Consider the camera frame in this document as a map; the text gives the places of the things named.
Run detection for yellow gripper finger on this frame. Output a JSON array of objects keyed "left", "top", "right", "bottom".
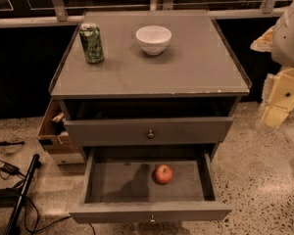
[
  {"left": 261, "top": 68, "right": 294, "bottom": 127},
  {"left": 250, "top": 26, "right": 273, "bottom": 53}
]

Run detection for red apple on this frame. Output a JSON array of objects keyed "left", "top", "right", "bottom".
[{"left": 154, "top": 164, "right": 172, "bottom": 184}]

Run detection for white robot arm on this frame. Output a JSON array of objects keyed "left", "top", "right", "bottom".
[{"left": 250, "top": 1, "right": 294, "bottom": 129}]

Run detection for grey drawer cabinet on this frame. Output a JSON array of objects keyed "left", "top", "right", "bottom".
[{"left": 48, "top": 9, "right": 253, "bottom": 162}]

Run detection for open grey middle drawer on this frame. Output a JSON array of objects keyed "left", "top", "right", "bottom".
[{"left": 70, "top": 145, "right": 231, "bottom": 223}]

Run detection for grey top drawer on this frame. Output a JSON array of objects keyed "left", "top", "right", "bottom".
[{"left": 65, "top": 117, "right": 233, "bottom": 147}]

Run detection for white ceramic bowl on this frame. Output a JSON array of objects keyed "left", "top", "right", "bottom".
[{"left": 135, "top": 25, "right": 172, "bottom": 56}]

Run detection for green soda can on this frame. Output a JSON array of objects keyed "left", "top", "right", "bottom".
[{"left": 79, "top": 23, "right": 104, "bottom": 64}]

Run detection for metal window railing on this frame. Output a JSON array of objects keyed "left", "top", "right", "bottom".
[{"left": 0, "top": 0, "right": 294, "bottom": 29}]

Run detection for cardboard box with items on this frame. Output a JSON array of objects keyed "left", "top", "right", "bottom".
[{"left": 37, "top": 100, "right": 84, "bottom": 165}]

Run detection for black pole on floor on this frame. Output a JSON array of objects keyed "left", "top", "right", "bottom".
[{"left": 4, "top": 154, "right": 41, "bottom": 235}]

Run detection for small black tool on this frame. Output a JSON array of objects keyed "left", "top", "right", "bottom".
[{"left": 0, "top": 141, "right": 25, "bottom": 147}]

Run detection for black cables with adapter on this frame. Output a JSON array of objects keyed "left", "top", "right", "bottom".
[{"left": 0, "top": 153, "right": 96, "bottom": 235}]

